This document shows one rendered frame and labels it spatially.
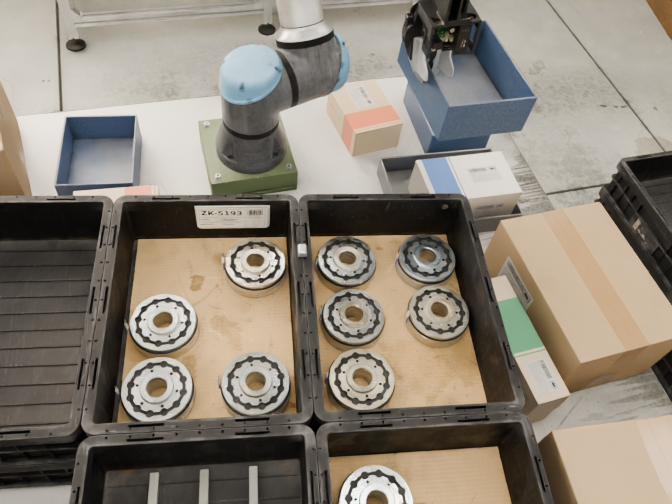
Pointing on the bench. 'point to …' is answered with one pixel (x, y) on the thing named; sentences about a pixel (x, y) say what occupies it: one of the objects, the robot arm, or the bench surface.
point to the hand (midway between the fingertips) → (424, 72)
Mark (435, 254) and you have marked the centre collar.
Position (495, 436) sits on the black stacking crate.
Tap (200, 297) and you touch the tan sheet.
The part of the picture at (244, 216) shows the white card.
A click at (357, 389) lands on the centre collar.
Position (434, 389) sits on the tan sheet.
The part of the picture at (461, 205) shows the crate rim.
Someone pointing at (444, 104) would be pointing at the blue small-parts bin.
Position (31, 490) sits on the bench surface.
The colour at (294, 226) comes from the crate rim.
